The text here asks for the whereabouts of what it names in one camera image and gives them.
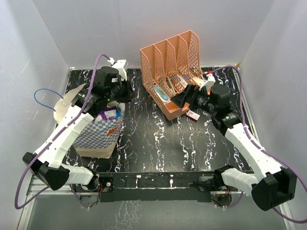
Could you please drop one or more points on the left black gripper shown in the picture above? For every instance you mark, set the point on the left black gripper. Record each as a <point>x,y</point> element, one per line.
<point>130,92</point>

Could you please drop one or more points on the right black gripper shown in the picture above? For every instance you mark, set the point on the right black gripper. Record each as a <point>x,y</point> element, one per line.
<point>180,99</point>

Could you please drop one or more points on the blue checkered paper bag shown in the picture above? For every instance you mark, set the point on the blue checkered paper bag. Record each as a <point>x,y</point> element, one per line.
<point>99,138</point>

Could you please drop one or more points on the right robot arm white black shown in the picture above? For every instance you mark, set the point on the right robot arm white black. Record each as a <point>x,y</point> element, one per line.
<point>271,184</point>

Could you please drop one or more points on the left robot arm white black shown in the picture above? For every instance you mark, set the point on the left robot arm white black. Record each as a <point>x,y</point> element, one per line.
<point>81,106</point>

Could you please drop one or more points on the striped packet in organizer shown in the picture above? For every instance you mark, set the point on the striped packet in organizer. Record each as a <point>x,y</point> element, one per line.
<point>179,83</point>

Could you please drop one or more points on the white packet in organizer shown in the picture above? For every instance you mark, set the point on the white packet in organizer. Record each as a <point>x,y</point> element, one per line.
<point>198,81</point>

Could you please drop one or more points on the blue white item in organizer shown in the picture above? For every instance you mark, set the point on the blue white item in organizer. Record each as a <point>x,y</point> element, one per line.
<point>162,95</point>

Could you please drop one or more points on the small red white box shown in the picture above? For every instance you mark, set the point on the small red white box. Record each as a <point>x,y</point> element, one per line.
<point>193,115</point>

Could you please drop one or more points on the purple snack packet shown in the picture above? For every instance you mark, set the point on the purple snack packet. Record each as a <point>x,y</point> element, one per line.
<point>111,113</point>

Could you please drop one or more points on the orange plastic file organizer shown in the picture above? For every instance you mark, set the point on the orange plastic file organizer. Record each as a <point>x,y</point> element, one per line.
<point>175,56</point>

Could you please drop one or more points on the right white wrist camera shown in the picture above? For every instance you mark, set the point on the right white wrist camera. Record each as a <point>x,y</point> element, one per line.
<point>209,82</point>

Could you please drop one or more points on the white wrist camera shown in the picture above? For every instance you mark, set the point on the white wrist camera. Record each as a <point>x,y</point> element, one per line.
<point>121,66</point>
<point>209,82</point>

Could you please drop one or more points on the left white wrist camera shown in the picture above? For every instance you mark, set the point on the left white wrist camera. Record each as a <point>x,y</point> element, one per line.
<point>121,66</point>

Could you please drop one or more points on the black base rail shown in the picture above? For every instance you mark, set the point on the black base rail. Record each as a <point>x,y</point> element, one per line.
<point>152,186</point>

